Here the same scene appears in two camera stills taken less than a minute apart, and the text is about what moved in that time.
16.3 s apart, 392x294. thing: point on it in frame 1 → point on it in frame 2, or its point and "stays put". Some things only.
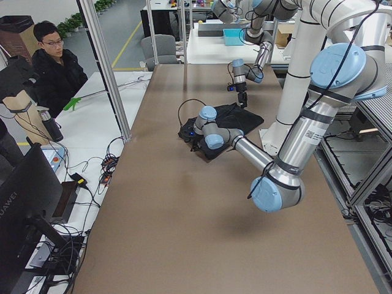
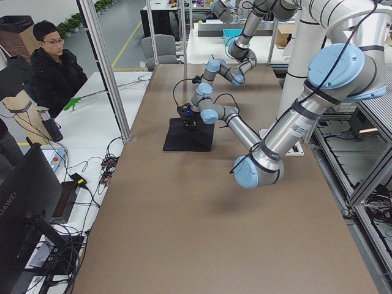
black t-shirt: (231, 116) → (180, 138)
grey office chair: (166, 50) stays put
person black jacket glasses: (57, 73) stays put
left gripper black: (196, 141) → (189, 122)
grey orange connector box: (109, 165) stays put
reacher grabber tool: (72, 101) stays put
